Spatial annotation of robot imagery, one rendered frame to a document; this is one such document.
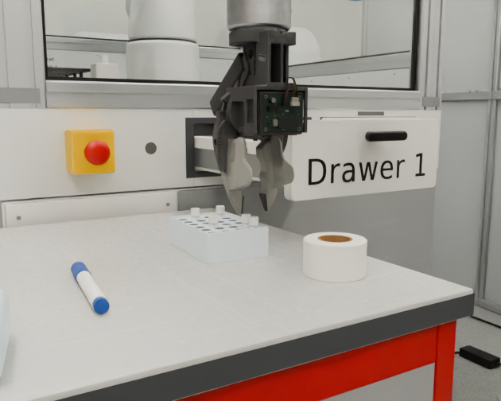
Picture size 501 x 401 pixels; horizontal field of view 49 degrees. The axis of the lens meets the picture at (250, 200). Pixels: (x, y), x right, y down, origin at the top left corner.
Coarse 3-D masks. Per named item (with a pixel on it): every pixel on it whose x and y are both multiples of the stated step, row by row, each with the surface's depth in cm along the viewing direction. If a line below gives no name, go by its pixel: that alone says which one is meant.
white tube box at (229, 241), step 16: (176, 224) 74; (192, 224) 72; (208, 224) 72; (224, 224) 73; (240, 224) 72; (176, 240) 74; (192, 240) 69; (208, 240) 65; (224, 240) 66; (240, 240) 67; (256, 240) 68; (208, 256) 65; (224, 256) 66; (240, 256) 68; (256, 256) 69
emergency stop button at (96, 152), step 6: (90, 144) 87; (96, 144) 87; (102, 144) 88; (84, 150) 88; (90, 150) 87; (96, 150) 87; (102, 150) 88; (108, 150) 89; (90, 156) 87; (96, 156) 88; (102, 156) 88; (108, 156) 89; (90, 162) 88; (96, 162) 88; (102, 162) 88
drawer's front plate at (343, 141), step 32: (320, 128) 77; (352, 128) 80; (384, 128) 83; (416, 128) 86; (288, 160) 75; (352, 160) 80; (384, 160) 84; (416, 160) 87; (288, 192) 76; (320, 192) 78; (352, 192) 81; (384, 192) 85
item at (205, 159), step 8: (200, 136) 106; (208, 136) 107; (200, 144) 102; (208, 144) 100; (248, 144) 88; (256, 144) 86; (200, 152) 102; (208, 152) 99; (248, 152) 88; (200, 160) 102; (208, 160) 100; (248, 160) 88; (256, 160) 86; (200, 168) 103; (208, 168) 100; (216, 168) 97; (256, 168) 86; (256, 176) 86
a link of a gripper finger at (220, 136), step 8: (216, 112) 66; (224, 112) 66; (216, 120) 66; (224, 120) 65; (216, 128) 66; (224, 128) 65; (232, 128) 66; (216, 136) 66; (224, 136) 66; (232, 136) 66; (216, 144) 66; (224, 144) 66; (216, 152) 66; (224, 152) 66; (216, 160) 67; (224, 160) 66; (224, 168) 66
